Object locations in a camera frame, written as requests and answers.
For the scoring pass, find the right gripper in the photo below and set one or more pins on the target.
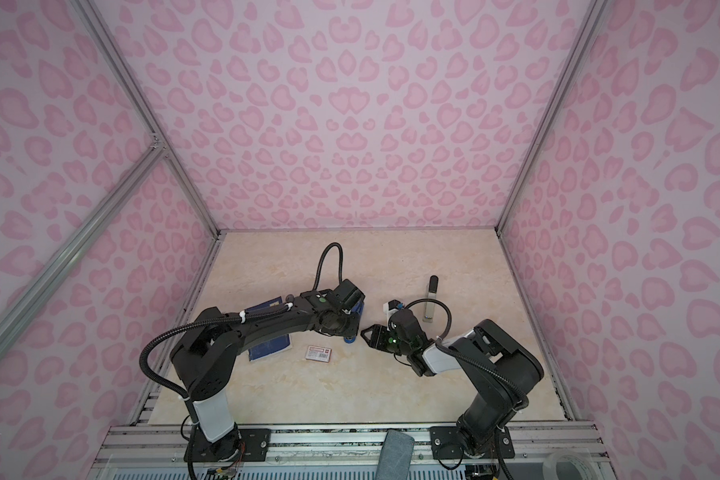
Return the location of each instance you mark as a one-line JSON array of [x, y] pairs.
[[376, 338]]

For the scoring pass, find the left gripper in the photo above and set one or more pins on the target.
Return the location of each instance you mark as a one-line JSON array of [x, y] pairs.
[[353, 327]]

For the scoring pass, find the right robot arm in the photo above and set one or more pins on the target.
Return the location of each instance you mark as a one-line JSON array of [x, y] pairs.
[[501, 370]]

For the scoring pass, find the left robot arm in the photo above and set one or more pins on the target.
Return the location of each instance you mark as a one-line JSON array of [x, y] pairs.
[[205, 355]]

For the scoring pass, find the blue book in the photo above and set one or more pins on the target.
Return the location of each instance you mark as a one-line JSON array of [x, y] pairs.
[[273, 346]]

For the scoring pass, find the grey foam block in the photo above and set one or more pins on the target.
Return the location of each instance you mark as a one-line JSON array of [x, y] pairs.
[[395, 456]]

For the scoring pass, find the clear tape roll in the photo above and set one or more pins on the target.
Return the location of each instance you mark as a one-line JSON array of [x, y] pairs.
[[564, 465]]

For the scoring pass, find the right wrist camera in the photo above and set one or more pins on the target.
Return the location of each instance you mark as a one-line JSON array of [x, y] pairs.
[[391, 307]]

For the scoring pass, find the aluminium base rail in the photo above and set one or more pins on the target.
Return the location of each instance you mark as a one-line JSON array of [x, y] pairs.
[[332, 451]]

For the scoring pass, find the left aluminium frame beam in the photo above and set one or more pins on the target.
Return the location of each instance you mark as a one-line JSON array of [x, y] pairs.
[[15, 319]]

